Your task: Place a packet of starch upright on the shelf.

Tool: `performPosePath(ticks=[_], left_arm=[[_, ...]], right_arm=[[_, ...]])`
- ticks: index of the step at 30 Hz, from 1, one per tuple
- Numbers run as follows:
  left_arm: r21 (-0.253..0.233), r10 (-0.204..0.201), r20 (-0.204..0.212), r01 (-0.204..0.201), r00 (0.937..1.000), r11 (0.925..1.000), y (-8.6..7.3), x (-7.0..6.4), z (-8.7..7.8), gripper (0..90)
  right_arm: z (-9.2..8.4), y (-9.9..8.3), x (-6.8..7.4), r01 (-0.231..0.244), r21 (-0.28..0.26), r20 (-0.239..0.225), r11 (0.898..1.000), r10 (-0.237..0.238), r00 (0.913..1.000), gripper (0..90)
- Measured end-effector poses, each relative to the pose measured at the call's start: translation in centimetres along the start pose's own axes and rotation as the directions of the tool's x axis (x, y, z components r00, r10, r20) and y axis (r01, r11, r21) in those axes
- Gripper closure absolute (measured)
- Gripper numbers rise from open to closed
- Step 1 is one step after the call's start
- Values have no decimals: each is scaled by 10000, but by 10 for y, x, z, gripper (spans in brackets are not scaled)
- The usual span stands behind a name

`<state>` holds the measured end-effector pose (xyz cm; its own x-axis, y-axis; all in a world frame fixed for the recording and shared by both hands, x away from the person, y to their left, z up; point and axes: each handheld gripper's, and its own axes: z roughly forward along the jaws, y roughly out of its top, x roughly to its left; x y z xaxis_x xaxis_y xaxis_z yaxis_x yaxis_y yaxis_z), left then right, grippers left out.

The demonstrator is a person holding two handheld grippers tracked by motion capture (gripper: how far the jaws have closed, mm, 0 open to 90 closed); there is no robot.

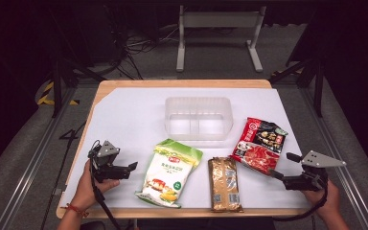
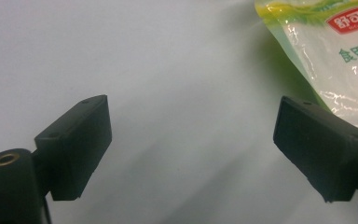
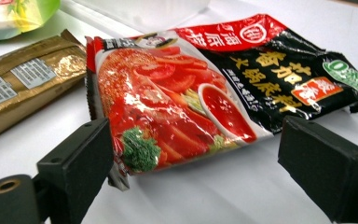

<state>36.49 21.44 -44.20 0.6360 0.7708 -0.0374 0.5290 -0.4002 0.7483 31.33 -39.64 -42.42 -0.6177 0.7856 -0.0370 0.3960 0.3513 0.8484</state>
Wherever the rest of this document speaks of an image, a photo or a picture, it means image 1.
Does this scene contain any clear plastic container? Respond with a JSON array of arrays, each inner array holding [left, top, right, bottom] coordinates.
[[164, 96, 234, 142]]

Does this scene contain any yellow and black hazard tape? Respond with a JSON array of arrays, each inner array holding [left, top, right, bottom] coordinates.
[[36, 80, 80, 106]]

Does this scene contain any red and black food packet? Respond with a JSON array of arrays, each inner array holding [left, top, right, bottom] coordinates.
[[229, 117, 289, 176]]

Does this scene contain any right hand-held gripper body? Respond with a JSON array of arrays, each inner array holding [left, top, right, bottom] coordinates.
[[282, 150, 348, 193]]

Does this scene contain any white metal frame stand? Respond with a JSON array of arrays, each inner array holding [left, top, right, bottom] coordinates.
[[175, 4, 267, 73]]

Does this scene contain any green and white food packet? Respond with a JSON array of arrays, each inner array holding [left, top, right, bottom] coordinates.
[[134, 138, 204, 209]]

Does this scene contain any white table mat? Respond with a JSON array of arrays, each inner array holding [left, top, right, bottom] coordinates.
[[59, 86, 311, 210]]

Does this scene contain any red string bracelet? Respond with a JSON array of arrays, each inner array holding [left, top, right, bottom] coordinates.
[[60, 202, 90, 219]]

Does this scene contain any gold foil packet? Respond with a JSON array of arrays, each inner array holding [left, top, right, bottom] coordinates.
[[207, 156, 244, 214]]

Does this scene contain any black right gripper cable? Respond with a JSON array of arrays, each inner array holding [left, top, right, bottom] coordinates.
[[272, 185, 330, 223]]

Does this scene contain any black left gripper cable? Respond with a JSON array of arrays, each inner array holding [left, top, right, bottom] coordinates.
[[88, 140, 123, 230]]

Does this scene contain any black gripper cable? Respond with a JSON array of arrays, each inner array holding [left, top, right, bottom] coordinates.
[[272, 185, 330, 223], [88, 140, 123, 230]]

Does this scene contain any black metal stand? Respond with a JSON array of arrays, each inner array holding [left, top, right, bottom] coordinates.
[[49, 6, 107, 119], [268, 47, 328, 118]]

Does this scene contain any aluminium floor rail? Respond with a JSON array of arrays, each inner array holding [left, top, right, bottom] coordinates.
[[0, 85, 78, 230], [300, 85, 368, 230]]

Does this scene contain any person's left hand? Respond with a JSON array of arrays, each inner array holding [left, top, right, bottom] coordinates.
[[71, 159, 121, 211]]

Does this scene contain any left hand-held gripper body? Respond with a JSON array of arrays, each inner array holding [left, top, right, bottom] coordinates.
[[88, 139, 132, 184]]

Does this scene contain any bundle of floor cables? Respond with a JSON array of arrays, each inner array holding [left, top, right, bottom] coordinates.
[[108, 23, 180, 81]]

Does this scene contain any person's right hand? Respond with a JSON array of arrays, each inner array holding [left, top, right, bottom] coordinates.
[[301, 179, 342, 222]]

